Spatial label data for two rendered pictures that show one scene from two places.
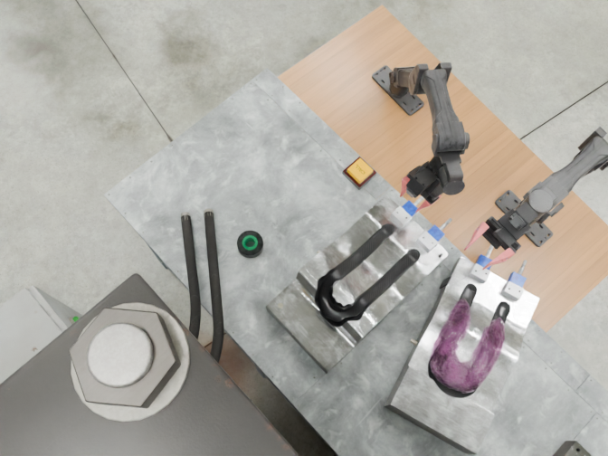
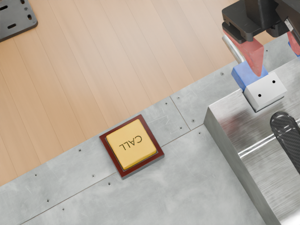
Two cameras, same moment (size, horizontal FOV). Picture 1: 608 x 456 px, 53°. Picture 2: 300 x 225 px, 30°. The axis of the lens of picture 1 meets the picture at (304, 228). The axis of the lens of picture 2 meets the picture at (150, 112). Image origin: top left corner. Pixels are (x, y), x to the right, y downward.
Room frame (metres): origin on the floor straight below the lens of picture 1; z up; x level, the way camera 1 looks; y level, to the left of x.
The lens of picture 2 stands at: (0.72, 0.04, 1.70)
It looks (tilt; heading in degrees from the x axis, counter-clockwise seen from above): 72 degrees down; 291
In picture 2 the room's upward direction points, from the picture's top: 1 degrees counter-clockwise
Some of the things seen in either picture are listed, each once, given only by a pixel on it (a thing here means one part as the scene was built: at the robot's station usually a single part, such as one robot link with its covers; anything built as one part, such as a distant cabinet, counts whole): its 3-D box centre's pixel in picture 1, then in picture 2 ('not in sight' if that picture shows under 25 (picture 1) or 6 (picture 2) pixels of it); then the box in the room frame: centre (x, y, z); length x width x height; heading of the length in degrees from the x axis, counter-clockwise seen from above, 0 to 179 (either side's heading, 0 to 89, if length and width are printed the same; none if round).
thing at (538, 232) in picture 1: (527, 214); not in sight; (0.73, -0.70, 0.84); 0.20 x 0.07 x 0.08; 45
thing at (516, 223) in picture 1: (515, 223); not in sight; (0.54, -0.50, 1.25); 0.07 x 0.06 x 0.11; 45
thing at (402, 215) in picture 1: (411, 208); (246, 69); (0.69, -0.32, 0.89); 0.13 x 0.05 x 0.05; 139
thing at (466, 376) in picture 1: (468, 346); not in sight; (0.29, -0.50, 0.90); 0.26 x 0.18 x 0.08; 156
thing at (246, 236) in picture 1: (250, 244); not in sight; (0.55, 0.16, 0.82); 0.08 x 0.08 x 0.04
